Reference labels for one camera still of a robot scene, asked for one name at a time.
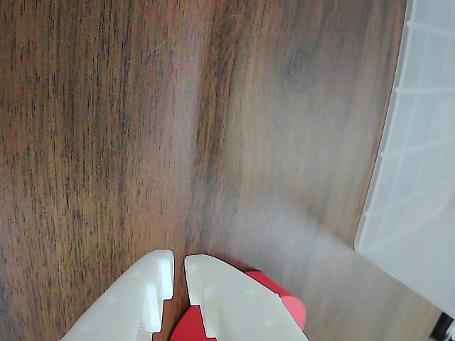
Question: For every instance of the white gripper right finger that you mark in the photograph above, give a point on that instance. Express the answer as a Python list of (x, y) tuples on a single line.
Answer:
[(241, 305)]

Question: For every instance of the clear plastic storage box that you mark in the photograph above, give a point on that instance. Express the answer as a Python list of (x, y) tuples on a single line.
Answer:
[(419, 160)]

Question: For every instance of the red tape roll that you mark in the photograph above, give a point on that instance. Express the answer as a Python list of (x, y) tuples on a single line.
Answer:
[(294, 309)]

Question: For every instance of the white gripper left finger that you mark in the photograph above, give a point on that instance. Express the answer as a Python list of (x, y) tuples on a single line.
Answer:
[(121, 305)]

